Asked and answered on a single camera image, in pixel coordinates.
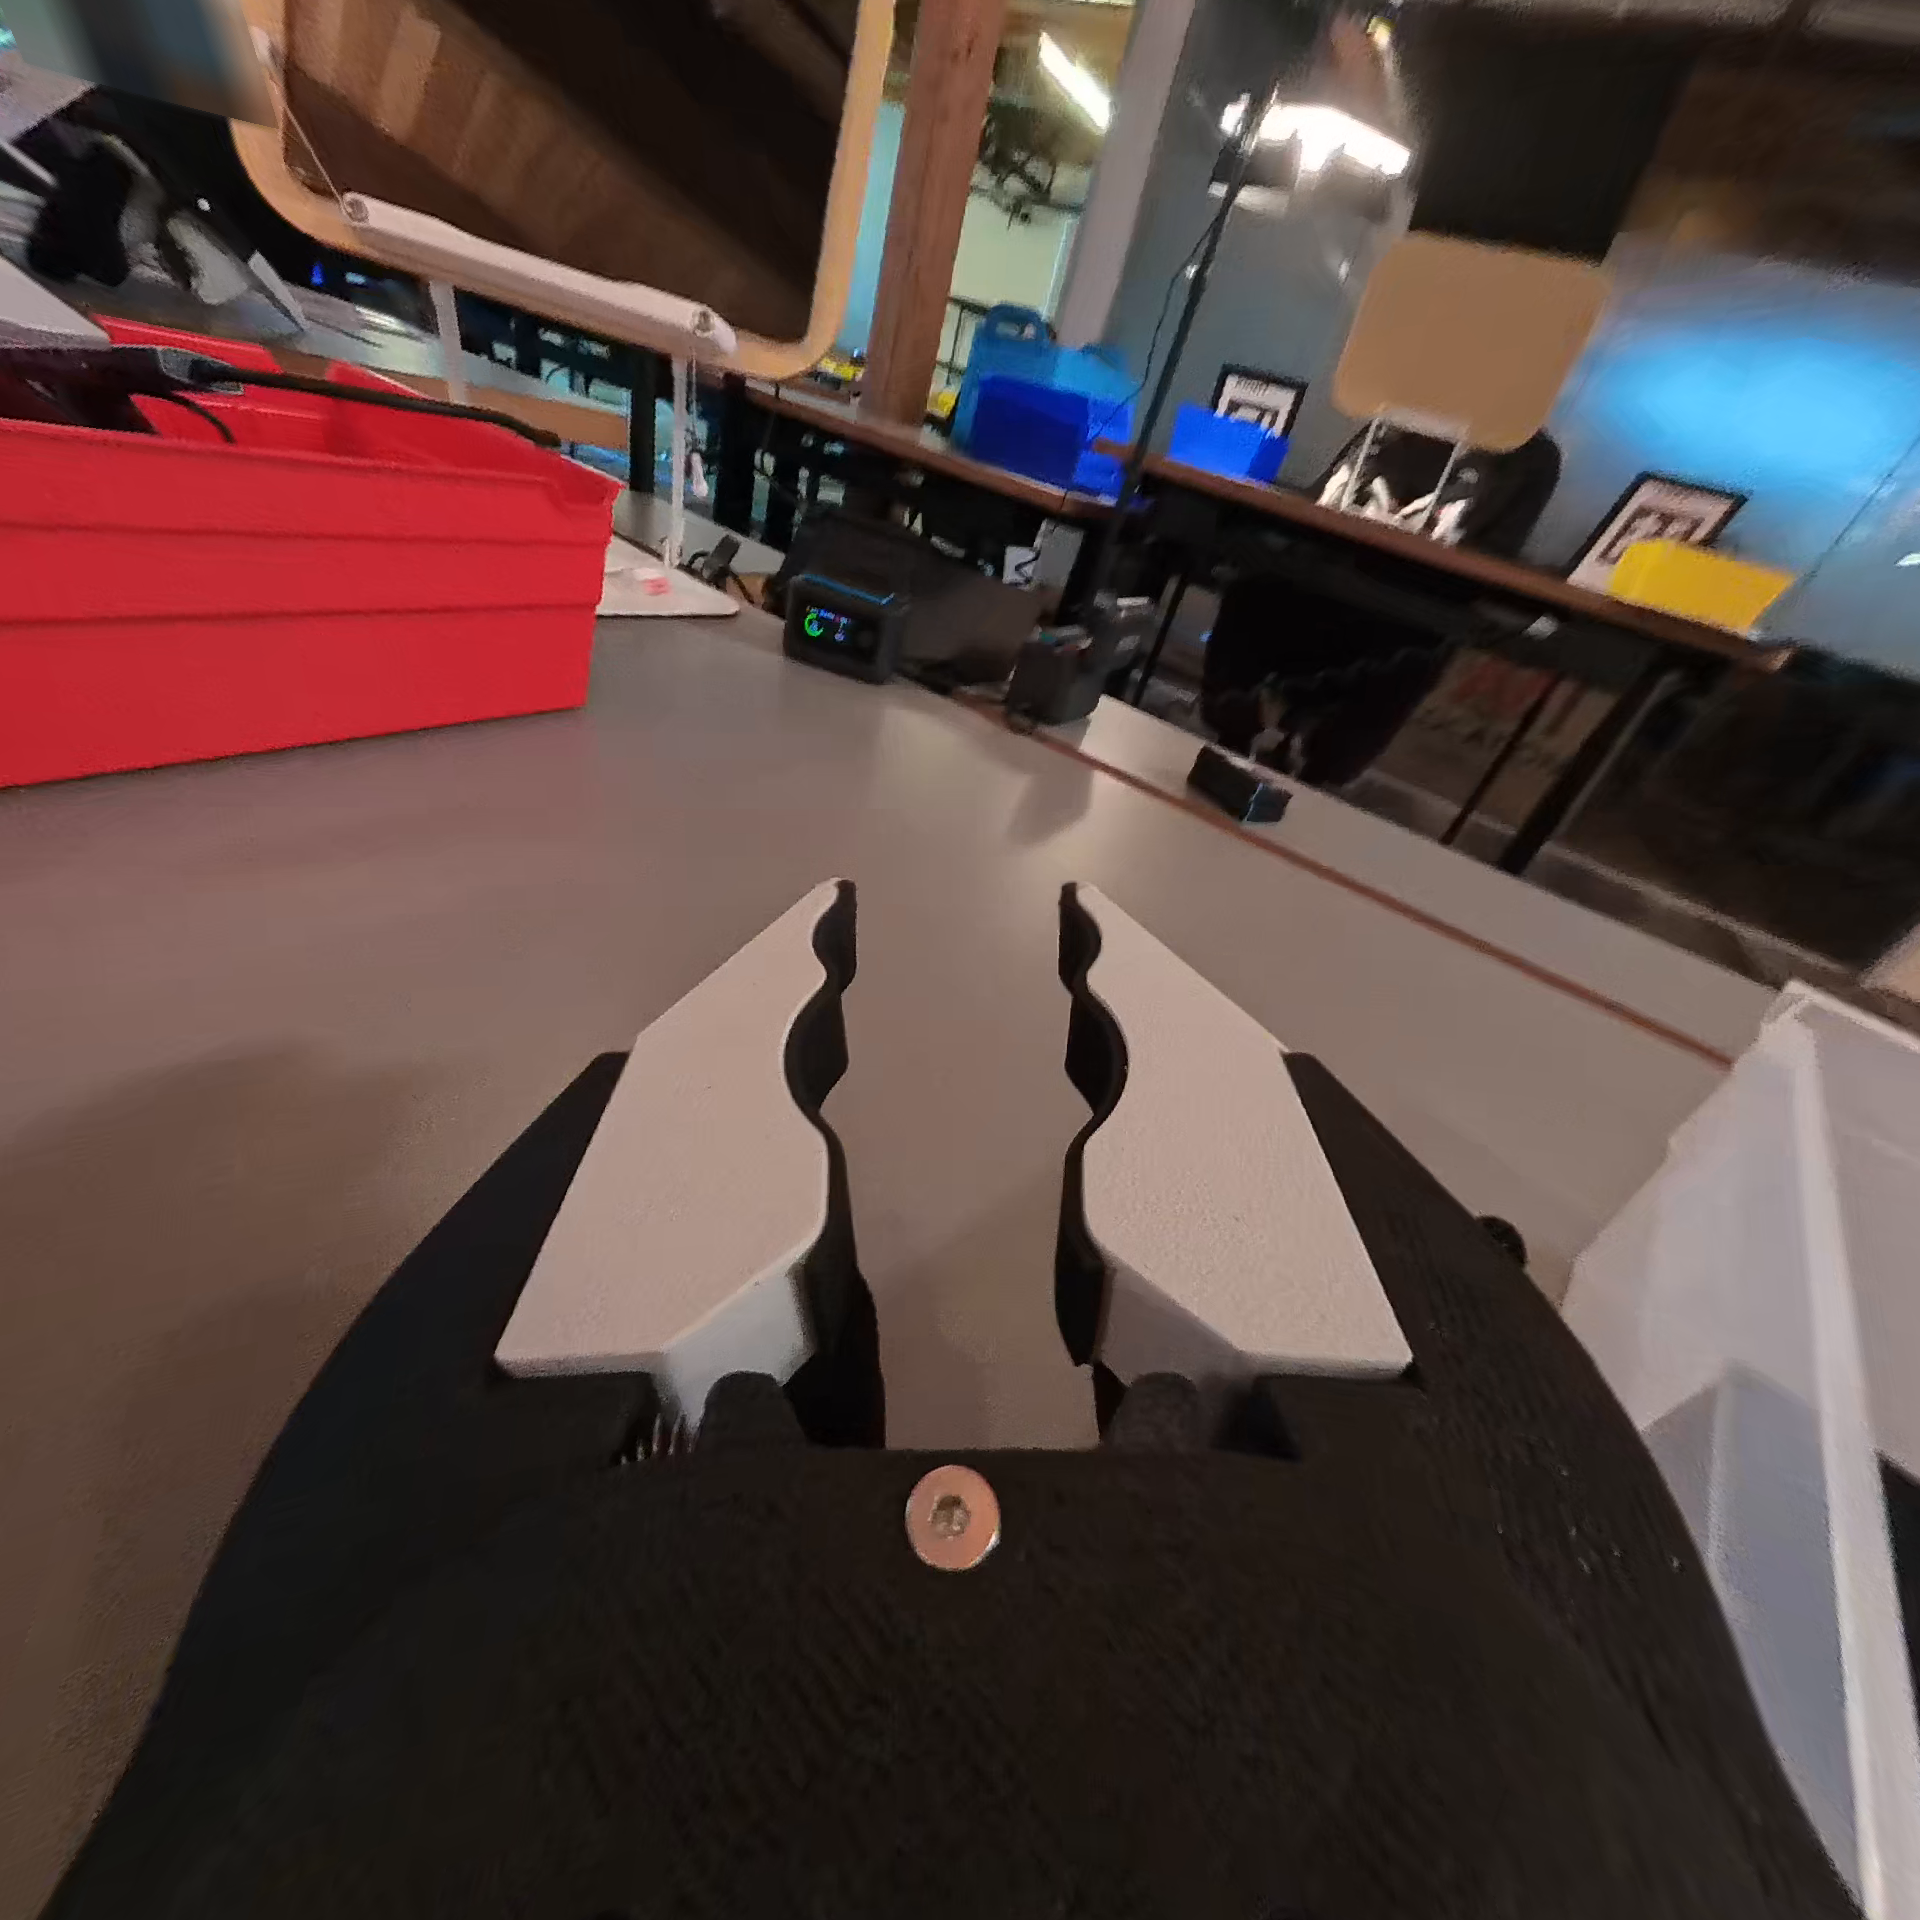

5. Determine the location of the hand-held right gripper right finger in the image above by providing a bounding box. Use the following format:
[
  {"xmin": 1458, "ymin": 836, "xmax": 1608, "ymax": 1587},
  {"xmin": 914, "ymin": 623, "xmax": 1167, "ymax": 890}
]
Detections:
[{"xmin": 1055, "ymin": 880, "xmax": 1418, "ymax": 1389}]

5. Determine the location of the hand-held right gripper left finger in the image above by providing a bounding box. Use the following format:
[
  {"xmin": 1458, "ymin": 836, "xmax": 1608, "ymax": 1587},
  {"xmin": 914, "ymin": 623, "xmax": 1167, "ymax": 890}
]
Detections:
[{"xmin": 491, "ymin": 878, "xmax": 865, "ymax": 1424}]

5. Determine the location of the red plastic bin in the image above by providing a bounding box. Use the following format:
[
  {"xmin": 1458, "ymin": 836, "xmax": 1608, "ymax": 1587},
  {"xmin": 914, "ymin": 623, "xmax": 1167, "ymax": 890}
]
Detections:
[{"xmin": 0, "ymin": 311, "xmax": 625, "ymax": 794}]

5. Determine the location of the short black hub cable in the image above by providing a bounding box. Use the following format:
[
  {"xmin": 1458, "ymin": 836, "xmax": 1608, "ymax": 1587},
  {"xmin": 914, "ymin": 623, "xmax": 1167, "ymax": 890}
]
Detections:
[{"xmin": 132, "ymin": 372, "xmax": 565, "ymax": 447}]

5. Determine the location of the dark grey usb hub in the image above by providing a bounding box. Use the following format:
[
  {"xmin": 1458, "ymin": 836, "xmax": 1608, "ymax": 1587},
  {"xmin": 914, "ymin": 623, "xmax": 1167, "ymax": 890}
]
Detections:
[{"xmin": 0, "ymin": 342, "xmax": 203, "ymax": 437}]

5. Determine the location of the small black box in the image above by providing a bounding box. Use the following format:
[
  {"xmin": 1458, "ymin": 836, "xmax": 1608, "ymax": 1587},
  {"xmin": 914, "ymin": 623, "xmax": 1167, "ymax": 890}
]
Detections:
[{"xmin": 1185, "ymin": 746, "xmax": 1296, "ymax": 827}]

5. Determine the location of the clear plastic box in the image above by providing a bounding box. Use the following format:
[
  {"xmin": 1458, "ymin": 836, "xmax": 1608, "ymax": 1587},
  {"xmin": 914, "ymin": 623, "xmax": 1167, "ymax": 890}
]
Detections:
[{"xmin": 1559, "ymin": 983, "xmax": 1920, "ymax": 1920}]

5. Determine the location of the black office chair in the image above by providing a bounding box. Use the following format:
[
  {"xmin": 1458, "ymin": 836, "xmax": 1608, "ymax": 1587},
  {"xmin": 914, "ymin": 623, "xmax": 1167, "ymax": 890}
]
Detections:
[{"xmin": 1201, "ymin": 573, "xmax": 1449, "ymax": 783}]

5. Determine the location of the black power adapter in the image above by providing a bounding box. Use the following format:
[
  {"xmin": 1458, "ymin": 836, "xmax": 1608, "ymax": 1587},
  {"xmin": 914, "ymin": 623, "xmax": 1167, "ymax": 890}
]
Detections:
[{"xmin": 1002, "ymin": 627, "xmax": 1113, "ymax": 731}]

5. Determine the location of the black portable power station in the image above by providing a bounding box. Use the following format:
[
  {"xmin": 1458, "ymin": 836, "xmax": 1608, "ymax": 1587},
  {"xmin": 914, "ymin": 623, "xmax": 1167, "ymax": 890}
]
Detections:
[{"xmin": 779, "ymin": 514, "xmax": 963, "ymax": 688}]

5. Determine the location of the white flat pad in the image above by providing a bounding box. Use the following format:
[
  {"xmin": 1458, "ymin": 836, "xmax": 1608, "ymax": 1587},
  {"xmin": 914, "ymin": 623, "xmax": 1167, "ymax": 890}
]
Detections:
[{"xmin": 596, "ymin": 532, "xmax": 748, "ymax": 622}]

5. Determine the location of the dark grey case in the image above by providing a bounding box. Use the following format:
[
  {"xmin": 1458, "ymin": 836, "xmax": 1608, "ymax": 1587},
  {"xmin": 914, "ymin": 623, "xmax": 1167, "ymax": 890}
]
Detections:
[{"xmin": 901, "ymin": 558, "xmax": 1052, "ymax": 682}]

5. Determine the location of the long brown table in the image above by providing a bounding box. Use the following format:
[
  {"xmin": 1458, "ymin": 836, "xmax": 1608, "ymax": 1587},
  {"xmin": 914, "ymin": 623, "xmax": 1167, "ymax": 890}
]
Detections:
[{"xmin": 732, "ymin": 380, "xmax": 1797, "ymax": 875}]

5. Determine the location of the blue plastic bin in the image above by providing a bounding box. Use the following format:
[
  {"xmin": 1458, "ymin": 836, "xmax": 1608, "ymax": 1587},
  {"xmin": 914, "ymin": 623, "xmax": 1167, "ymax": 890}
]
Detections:
[{"xmin": 1169, "ymin": 399, "xmax": 1296, "ymax": 485}]

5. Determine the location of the black printed hoodie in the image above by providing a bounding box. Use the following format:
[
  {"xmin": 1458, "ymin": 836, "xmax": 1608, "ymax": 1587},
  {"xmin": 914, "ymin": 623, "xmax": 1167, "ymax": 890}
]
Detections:
[{"xmin": 1308, "ymin": 421, "xmax": 1565, "ymax": 560}]

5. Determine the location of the yellow plastic bin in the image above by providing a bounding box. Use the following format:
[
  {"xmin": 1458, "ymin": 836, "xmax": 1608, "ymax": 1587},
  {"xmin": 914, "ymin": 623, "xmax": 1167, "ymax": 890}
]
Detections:
[{"xmin": 1605, "ymin": 538, "xmax": 1797, "ymax": 635}]

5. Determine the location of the framed black and white tag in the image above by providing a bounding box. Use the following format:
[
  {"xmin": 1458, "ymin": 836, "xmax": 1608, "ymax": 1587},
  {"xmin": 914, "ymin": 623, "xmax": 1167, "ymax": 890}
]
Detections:
[
  {"xmin": 1210, "ymin": 364, "xmax": 1309, "ymax": 440},
  {"xmin": 1564, "ymin": 471, "xmax": 1751, "ymax": 586}
]

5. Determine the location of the blue plastic case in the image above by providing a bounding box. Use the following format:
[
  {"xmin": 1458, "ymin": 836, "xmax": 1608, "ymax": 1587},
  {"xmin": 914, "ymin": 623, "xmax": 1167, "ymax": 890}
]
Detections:
[{"xmin": 951, "ymin": 303, "xmax": 1137, "ymax": 494}]

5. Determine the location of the beige rounded board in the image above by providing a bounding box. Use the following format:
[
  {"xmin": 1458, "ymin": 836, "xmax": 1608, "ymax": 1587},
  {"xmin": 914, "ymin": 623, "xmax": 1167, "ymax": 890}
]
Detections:
[{"xmin": 1332, "ymin": 229, "xmax": 1616, "ymax": 455}]

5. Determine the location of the white lamp bar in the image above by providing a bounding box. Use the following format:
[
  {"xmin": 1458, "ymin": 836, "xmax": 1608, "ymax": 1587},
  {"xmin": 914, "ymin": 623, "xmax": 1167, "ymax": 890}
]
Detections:
[{"xmin": 344, "ymin": 192, "xmax": 741, "ymax": 360}]

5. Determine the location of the studio light on stand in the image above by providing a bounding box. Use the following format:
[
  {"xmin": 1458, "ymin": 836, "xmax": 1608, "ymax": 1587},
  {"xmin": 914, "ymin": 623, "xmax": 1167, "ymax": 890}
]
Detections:
[{"xmin": 1107, "ymin": 75, "xmax": 1420, "ymax": 646}]

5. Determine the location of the black square panel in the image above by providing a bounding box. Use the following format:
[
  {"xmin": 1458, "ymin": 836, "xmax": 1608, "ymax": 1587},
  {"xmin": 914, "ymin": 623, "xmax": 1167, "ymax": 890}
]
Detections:
[{"xmin": 1395, "ymin": 75, "xmax": 1706, "ymax": 266}]

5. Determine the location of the wooden post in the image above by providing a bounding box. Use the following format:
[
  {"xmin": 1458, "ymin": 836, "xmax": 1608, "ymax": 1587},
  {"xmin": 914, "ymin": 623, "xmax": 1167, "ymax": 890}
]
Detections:
[{"xmin": 861, "ymin": 0, "xmax": 1011, "ymax": 429}]

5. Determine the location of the wooden rounded frame panel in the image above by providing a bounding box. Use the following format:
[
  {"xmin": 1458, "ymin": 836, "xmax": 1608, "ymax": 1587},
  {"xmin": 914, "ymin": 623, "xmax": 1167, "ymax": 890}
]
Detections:
[{"xmin": 231, "ymin": 0, "xmax": 903, "ymax": 380}]

